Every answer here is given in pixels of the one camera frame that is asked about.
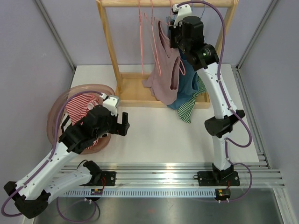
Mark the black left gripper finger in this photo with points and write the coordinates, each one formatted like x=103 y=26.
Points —
x=122 y=130
x=125 y=122

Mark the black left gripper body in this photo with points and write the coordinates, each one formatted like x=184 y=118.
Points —
x=111 y=124

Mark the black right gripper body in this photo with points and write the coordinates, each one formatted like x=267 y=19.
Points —
x=174 y=32

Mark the red white striped tank top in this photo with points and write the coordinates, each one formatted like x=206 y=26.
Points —
x=80 y=105

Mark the dusty pink tank top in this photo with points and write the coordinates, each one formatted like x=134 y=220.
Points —
x=163 y=81

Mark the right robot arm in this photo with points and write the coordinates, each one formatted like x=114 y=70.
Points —
x=187 y=35

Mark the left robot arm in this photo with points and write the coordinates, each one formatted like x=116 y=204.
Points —
x=33 y=193

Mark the blue tank top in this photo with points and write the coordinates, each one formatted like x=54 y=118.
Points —
x=178 y=88

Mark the green white striped tank top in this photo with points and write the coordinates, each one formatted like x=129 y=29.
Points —
x=185 y=110

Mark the wooden clothes rack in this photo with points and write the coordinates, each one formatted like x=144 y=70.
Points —
x=129 y=84

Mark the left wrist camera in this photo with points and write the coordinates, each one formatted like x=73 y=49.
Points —
x=110 y=102

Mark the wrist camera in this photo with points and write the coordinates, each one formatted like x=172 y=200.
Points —
x=110 y=102
x=182 y=12

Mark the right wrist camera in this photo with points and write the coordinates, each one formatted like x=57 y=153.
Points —
x=182 y=12

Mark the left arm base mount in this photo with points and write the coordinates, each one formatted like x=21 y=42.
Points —
x=106 y=177

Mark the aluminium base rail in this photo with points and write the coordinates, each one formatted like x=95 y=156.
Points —
x=180 y=175

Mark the slotted cable duct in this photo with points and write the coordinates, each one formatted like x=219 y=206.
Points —
x=141 y=193

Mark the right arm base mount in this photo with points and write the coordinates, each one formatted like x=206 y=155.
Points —
x=207 y=179

